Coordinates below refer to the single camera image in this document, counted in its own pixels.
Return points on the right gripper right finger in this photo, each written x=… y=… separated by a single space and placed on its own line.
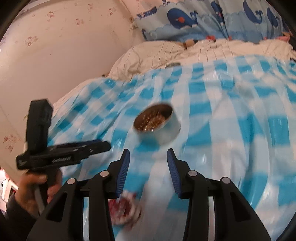
x=234 y=218

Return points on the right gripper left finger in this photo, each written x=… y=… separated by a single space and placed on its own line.
x=62 y=219

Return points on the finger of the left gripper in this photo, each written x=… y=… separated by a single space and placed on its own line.
x=74 y=152

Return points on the red and white bead jewelry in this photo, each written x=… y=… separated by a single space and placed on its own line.
x=125 y=211

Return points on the left hand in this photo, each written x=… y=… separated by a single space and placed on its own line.
x=29 y=181

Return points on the round silver metal tin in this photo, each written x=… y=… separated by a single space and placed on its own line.
x=157 y=125

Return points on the blue white checkered plastic sheet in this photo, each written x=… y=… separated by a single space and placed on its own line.
x=237 y=120

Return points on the white grid pattern duvet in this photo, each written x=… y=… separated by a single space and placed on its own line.
x=151 y=55

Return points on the silver tin lid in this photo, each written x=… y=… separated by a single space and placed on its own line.
x=173 y=65

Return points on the brown tube on bed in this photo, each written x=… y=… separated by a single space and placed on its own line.
x=189 y=43

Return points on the pink cloth item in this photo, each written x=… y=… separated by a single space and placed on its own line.
x=286 y=36

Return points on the blue whale print curtain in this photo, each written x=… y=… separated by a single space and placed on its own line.
x=249 y=21

